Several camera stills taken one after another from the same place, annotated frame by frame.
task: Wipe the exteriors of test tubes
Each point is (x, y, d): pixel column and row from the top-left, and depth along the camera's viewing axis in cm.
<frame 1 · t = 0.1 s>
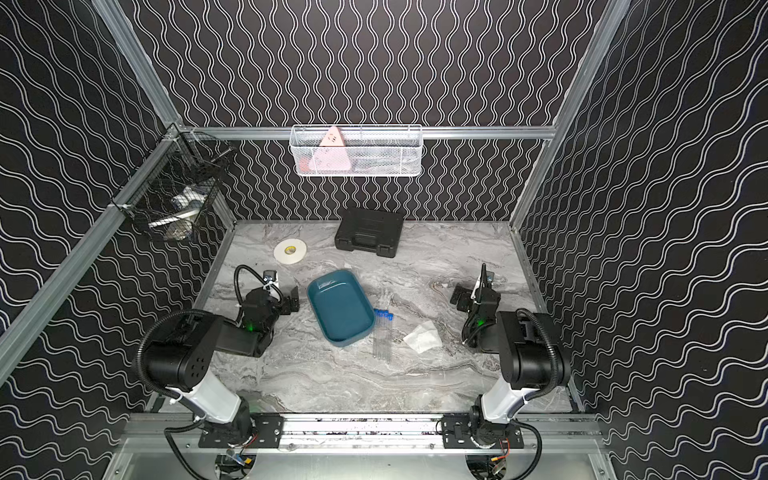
left hand: (279, 283, 94), fingers open
right hand: (474, 287, 96), fingers open
teal plastic tray: (342, 307, 97), point 2 cm above the table
black plastic tool case: (372, 230, 114), point 5 cm above the table
white tape roll: (290, 250, 115), on the table
white wipe cloth: (424, 338, 92), on the table
clear test tube blue cap: (383, 318, 96), on the table

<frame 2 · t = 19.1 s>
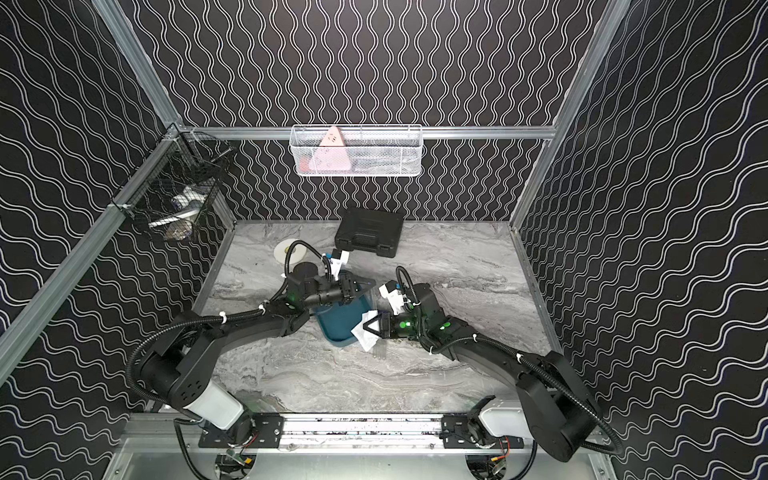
left hand: (373, 279, 78), fingers closed
right hand: (366, 325, 79), fingers closed
white wipe cloth: (366, 338, 82), point 11 cm above the table
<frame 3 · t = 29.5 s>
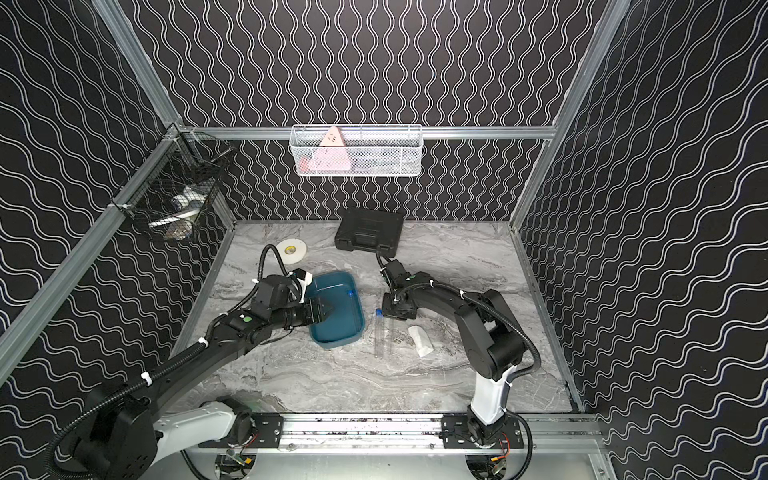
left hand: (329, 304, 81), fingers open
right hand: (391, 312, 94), fingers closed
white wipe cloth: (422, 342, 88), point 4 cm above the table
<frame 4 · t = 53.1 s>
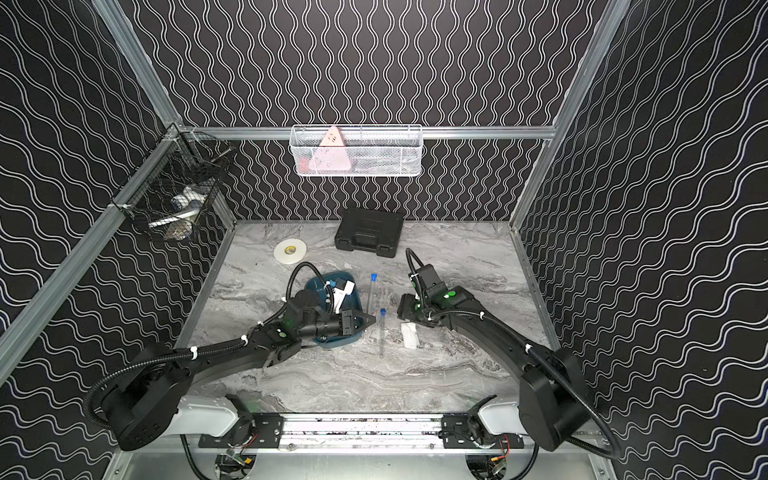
left hand: (374, 317, 75), fingers closed
right hand: (405, 309, 85), fingers open
white wipe cloth: (409, 335, 90), point 3 cm above the table
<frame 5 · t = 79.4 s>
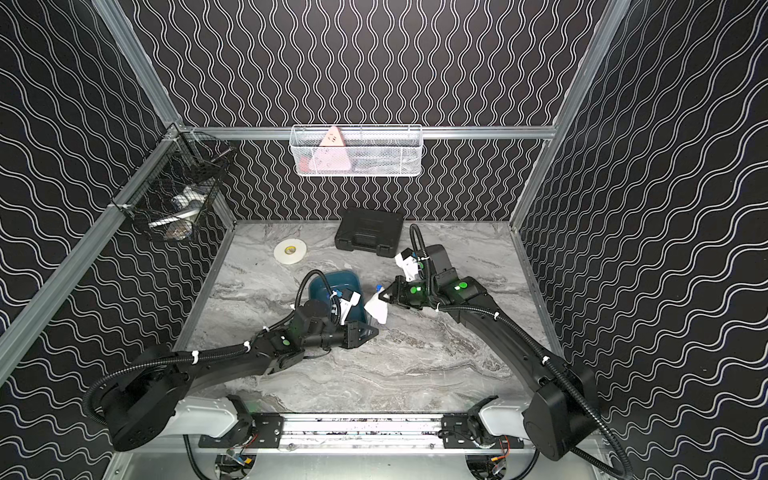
left hand: (377, 330, 75), fingers closed
right hand: (379, 294, 76), fingers closed
white wipe cloth: (378, 308, 77), point 20 cm above the table
